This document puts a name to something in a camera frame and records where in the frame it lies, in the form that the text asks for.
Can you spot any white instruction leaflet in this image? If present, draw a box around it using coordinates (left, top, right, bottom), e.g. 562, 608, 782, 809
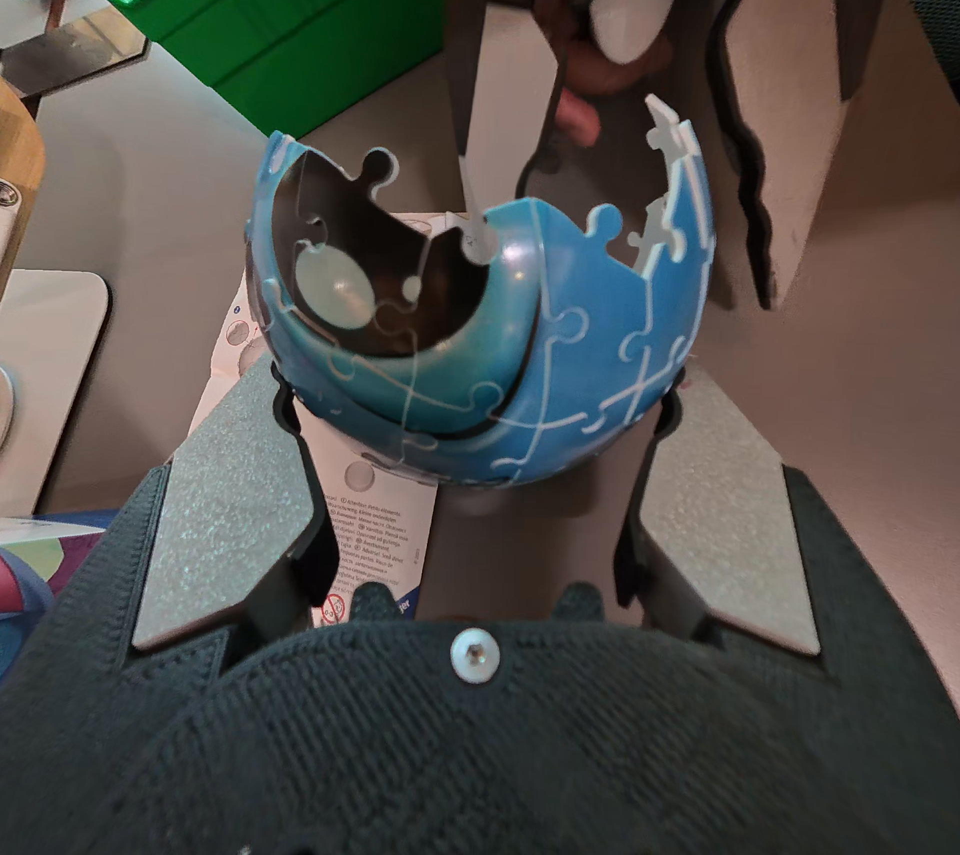
191, 210, 481, 630

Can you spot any wooden board with round sticker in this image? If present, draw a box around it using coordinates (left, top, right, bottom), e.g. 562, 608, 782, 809
0, 75, 46, 301

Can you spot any dark metal plate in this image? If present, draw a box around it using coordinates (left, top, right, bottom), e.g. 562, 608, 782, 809
0, 15, 151, 99

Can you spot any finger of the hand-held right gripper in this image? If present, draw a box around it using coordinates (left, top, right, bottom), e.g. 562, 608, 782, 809
459, 0, 575, 226
708, 0, 849, 312

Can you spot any printed puzzle box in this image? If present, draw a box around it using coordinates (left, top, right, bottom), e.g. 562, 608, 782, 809
0, 510, 114, 684

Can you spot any person's right hand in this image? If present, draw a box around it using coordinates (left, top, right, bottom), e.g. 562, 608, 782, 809
536, 0, 676, 147

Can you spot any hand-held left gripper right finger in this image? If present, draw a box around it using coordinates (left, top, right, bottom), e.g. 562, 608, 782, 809
615, 360, 822, 657

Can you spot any blue puzzle ball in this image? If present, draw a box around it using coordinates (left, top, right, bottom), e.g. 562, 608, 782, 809
243, 93, 714, 492

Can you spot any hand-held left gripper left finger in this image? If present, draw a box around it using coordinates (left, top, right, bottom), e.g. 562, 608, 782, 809
131, 356, 339, 654

